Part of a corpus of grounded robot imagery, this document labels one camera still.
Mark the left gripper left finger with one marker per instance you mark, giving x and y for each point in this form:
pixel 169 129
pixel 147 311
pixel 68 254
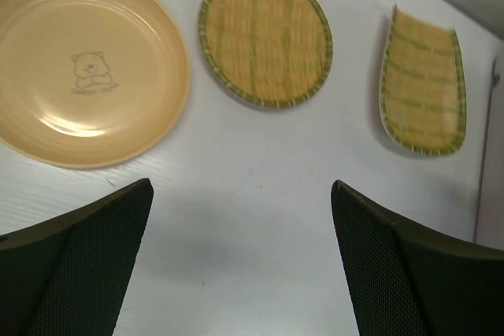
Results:
pixel 68 275

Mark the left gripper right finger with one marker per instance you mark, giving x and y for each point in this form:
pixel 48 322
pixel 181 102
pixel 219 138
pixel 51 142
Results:
pixel 408 279

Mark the yellow bear plate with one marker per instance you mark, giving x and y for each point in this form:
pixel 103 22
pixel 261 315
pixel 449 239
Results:
pixel 90 83

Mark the round bamboo green-rim tray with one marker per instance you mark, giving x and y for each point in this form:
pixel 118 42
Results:
pixel 271 53

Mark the scoop-shaped bamboo tray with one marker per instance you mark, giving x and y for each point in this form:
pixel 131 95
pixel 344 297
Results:
pixel 422 94

